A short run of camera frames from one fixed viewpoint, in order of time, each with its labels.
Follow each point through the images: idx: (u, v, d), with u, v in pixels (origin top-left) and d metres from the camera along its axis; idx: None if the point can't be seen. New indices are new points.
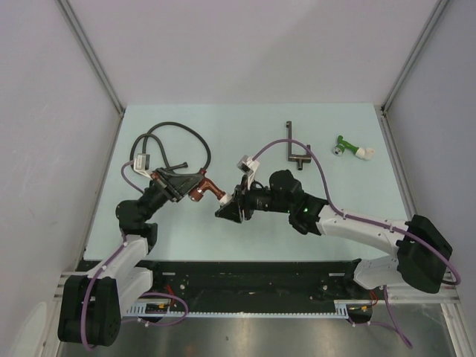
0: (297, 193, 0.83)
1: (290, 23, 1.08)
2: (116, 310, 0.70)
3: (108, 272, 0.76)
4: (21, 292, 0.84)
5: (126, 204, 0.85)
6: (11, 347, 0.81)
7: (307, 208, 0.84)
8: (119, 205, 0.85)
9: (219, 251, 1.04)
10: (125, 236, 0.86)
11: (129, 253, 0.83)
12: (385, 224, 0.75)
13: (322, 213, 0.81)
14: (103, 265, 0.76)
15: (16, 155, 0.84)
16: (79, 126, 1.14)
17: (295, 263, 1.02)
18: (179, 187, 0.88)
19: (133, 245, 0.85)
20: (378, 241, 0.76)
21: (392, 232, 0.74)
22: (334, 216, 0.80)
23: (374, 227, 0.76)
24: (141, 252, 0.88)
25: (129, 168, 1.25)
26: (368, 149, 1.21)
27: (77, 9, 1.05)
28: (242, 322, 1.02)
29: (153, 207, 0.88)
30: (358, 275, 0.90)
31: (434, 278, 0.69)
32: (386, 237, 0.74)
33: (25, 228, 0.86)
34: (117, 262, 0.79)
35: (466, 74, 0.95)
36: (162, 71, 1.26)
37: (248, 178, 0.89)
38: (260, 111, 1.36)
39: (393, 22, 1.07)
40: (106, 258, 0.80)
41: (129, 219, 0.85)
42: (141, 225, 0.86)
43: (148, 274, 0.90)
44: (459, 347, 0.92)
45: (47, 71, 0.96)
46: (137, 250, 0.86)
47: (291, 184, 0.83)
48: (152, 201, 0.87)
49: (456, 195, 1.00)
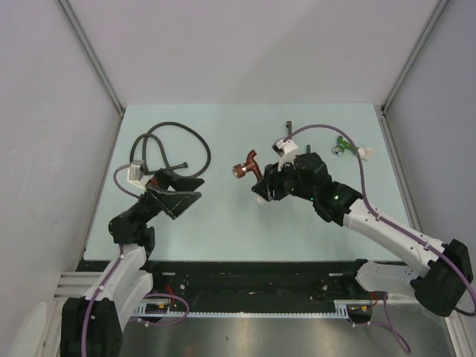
0: (321, 175, 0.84)
1: (291, 22, 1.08)
2: (117, 327, 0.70)
3: (107, 292, 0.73)
4: (20, 293, 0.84)
5: (118, 222, 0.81)
6: (10, 349, 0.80)
7: (337, 196, 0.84)
8: (111, 222, 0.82)
9: (220, 251, 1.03)
10: (121, 247, 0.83)
11: (127, 266, 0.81)
12: (422, 240, 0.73)
13: (354, 206, 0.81)
14: (100, 285, 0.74)
15: (17, 155, 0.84)
16: (79, 125, 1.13)
17: (296, 264, 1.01)
18: (173, 207, 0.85)
19: (130, 256, 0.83)
20: (408, 255, 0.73)
21: (426, 250, 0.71)
22: (367, 215, 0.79)
23: (408, 240, 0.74)
24: (140, 261, 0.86)
25: (123, 172, 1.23)
26: (368, 149, 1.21)
27: (77, 7, 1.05)
28: (242, 323, 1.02)
29: (148, 216, 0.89)
30: (361, 276, 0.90)
31: (450, 301, 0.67)
32: (419, 253, 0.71)
33: (24, 228, 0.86)
34: (114, 279, 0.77)
35: (467, 73, 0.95)
36: (162, 71, 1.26)
37: (281, 160, 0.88)
38: (260, 111, 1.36)
39: (393, 22, 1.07)
40: (103, 276, 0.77)
41: (125, 233, 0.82)
42: (136, 236, 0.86)
43: (147, 277, 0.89)
44: (459, 347, 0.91)
45: (46, 70, 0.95)
46: (135, 259, 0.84)
47: (312, 165, 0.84)
48: (146, 212, 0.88)
49: (457, 195, 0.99)
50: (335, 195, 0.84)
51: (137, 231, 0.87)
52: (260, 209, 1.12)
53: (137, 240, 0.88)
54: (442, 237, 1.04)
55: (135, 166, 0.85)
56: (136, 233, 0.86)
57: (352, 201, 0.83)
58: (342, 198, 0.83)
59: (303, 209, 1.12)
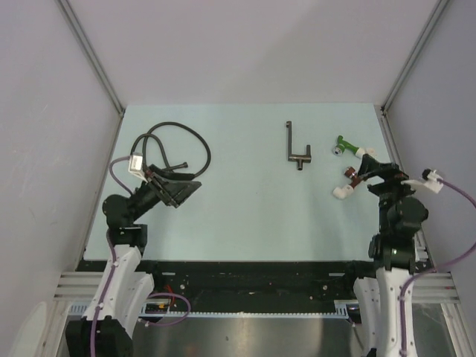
0: (404, 230, 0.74)
1: (291, 23, 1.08)
2: (125, 337, 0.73)
3: (107, 309, 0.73)
4: (20, 292, 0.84)
5: (114, 198, 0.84)
6: (11, 348, 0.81)
7: (396, 250, 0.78)
8: (106, 201, 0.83)
9: (222, 251, 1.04)
10: (113, 253, 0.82)
11: (123, 271, 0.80)
12: (404, 347, 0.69)
13: (398, 272, 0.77)
14: (100, 303, 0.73)
15: (17, 155, 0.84)
16: (79, 126, 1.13)
17: (296, 264, 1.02)
18: (175, 193, 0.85)
19: (126, 262, 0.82)
20: (385, 338, 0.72)
21: (401, 350, 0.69)
22: (394, 285, 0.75)
23: (399, 332, 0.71)
24: (136, 262, 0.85)
25: (119, 165, 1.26)
26: (369, 149, 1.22)
27: (77, 8, 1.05)
28: (242, 323, 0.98)
29: (142, 207, 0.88)
30: (358, 283, 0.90)
31: None
32: (394, 346, 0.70)
33: (24, 228, 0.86)
34: (111, 292, 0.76)
35: (466, 74, 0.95)
36: (162, 71, 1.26)
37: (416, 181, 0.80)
38: (259, 112, 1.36)
39: (393, 22, 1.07)
40: (100, 290, 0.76)
41: (117, 211, 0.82)
42: (129, 222, 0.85)
43: (147, 279, 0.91)
44: (458, 346, 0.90)
45: (46, 71, 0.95)
46: (131, 262, 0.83)
47: (407, 219, 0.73)
48: (143, 200, 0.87)
49: (455, 195, 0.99)
50: (394, 247, 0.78)
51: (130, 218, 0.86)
52: (260, 209, 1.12)
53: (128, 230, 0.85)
54: (443, 237, 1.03)
55: (136, 158, 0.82)
56: (129, 217, 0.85)
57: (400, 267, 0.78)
58: (393, 258, 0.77)
59: (303, 209, 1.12)
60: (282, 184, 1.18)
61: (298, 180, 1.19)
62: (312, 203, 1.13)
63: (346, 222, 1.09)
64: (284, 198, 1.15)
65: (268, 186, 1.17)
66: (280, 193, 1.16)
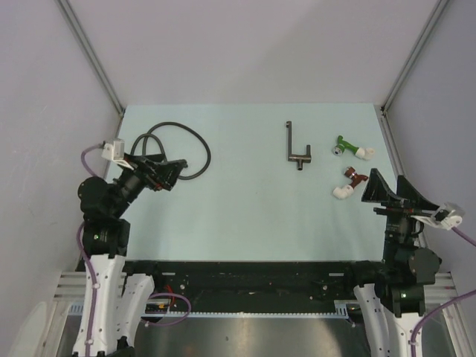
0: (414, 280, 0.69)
1: (291, 23, 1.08)
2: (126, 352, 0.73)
3: (97, 343, 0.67)
4: (20, 292, 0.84)
5: (93, 181, 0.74)
6: (10, 348, 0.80)
7: (405, 295, 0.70)
8: (83, 184, 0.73)
9: (222, 251, 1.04)
10: (91, 271, 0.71)
11: (106, 293, 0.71)
12: None
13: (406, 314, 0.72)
14: (88, 338, 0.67)
15: (16, 155, 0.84)
16: (79, 126, 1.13)
17: (295, 264, 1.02)
18: (169, 175, 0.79)
19: (107, 280, 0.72)
20: None
21: None
22: (407, 330, 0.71)
23: None
24: (120, 272, 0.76)
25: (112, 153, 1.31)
26: (369, 149, 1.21)
27: (77, 9, 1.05)
28: (242, 322, 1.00)
29: (124, 198, 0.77)
30: (358, 294, 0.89)
31: None
32: None
33: (24, 228, 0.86)
34: (99, 321, 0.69)
35: (467, 73, 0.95)
36: (163, 71, 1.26)
37: (431, 221, 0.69)
38: (259, 112, 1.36)
39: (393, 22, 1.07)
40: (85, 318, 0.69)
41: (94, 196, 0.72)
42: (108, 211, 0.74)
43: (146, 282, 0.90)
44: (458, 346, 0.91)
45: (46, 71, 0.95)
46: (112, 277, 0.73)
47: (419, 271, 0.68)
48: (126, 188, 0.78)
49: (455, 195, 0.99)
50: (404, 291, 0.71)
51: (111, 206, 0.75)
52: (259, 209, 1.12)
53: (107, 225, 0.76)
54: (442, 237, 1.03)
55: (119, 142, 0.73)
56: (108, 206, 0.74)
57: (408, 309, 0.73)
58: (401, 303, 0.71)
59: (303, 209, 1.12)
60: (282, 184, 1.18)
61: (298, 180, 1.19)
62: (312, 203, 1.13)
63: (346, 222, 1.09)
64: (284, 198, 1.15)
65: (268, 186, 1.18)
66: (280, 193, 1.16)
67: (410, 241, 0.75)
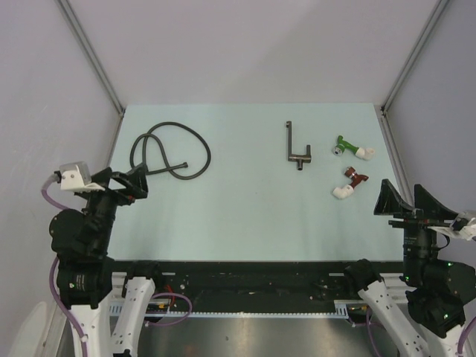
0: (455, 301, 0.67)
1: (291, 23, 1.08)
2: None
3: None
4: (20, 292, 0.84)
5: (65, 215, 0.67)
6: (11, 348, 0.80)
7: (446, 315, 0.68)
8: (56, 217, 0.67)
9: (223, 251, 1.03)
10: (76, 320, 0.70)
11: (95, 336, 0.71)
12: None
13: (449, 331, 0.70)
14: None
15: (16, 155, 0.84)
16: (79, 126, 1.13)
17: (296, 264, 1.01)
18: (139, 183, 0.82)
19: (92, 323, 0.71)
20: None
21: None
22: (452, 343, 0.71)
23: None
24: (105, 309, 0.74)
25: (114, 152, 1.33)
26: (368, 149, 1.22)
27: (77, 8, 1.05)
28: (242, 322, 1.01)
29: (101, 230, 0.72)
30: (367, 295, 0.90)
31: None
32: None
33: (24, 227, 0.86)
34: None
35: (467, 74, 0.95)
36: (162, 71, 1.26)
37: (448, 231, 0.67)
38: (259, 112, 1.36)
39: (393, 22, 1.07)
40: None
41: (68, 234, 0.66)
42: (86, 249, 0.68)
43: (145, 288, 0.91)
44: None
45: (46, 71, 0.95)
46: (99, 317, 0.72)
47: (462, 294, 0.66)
48: (100, 213, 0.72)
49: (454, 195, 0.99)
50: (445, 311, 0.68)
51: (91, 242, 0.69)
52: (259, 208, 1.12)
53: (84, 269, 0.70)
54: None
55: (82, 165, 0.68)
56: (85, 243, 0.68)
57: (449, 326, 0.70)
58: (445, 323, 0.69)
59: (303, 209, 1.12)
60: (282, 183, 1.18)
61: (298, 180, 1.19)
62: (312, 203, 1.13)
63: (346, 222, 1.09)
64: (284, 198, 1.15)
65: (268, 186, 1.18)
66: (280, 193, 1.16)
67: (433, 254, 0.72)
